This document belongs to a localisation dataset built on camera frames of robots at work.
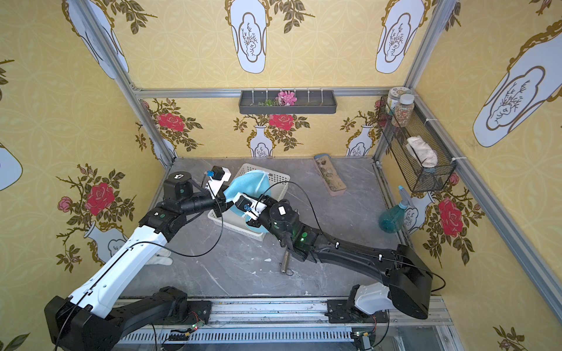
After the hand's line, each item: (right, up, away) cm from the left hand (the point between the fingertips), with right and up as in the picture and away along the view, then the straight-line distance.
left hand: (235, 189), depth 73 cm
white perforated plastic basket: (+14, +1, +34) cm, 37 cm away
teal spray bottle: (+65, -15, +26) cm, 72 cm away
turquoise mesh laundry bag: (+7, +2, -4) cm, 8 cm away
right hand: (+6, +1, -2) cm, 7 cm away
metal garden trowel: (+17, -28, +11) cm, 34 cm away
